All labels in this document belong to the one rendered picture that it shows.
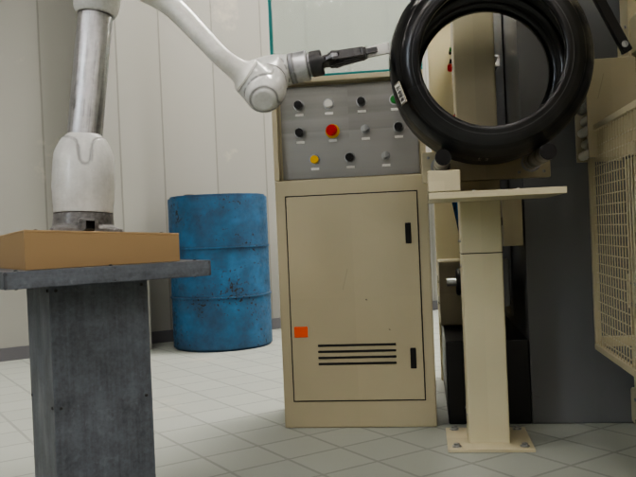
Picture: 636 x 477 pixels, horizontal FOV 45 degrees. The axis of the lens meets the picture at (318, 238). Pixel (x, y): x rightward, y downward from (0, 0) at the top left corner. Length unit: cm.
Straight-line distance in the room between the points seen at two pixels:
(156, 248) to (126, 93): 319
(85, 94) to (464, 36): 118
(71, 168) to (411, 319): 131
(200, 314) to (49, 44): 198
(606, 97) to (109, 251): 153
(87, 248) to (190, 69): 379
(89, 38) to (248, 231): 263
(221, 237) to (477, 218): 250
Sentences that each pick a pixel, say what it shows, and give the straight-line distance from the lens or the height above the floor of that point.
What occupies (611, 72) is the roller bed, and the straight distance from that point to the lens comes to 255.
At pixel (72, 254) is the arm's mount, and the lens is 192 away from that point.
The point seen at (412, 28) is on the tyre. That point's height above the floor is 125.
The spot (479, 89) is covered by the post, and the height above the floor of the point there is 114.
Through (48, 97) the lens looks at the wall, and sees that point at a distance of 527.
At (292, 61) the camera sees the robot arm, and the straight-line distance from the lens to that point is 229.
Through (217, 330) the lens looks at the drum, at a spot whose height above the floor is 13.
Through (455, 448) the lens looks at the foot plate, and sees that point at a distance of 255.
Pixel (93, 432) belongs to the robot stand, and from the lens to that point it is 207.
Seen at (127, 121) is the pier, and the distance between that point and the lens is 509.
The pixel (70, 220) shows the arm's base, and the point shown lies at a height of 76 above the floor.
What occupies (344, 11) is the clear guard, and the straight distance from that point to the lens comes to 290.
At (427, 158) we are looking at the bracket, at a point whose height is 93.
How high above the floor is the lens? 71
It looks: level
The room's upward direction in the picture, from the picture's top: 2 degrees counter-clockwise
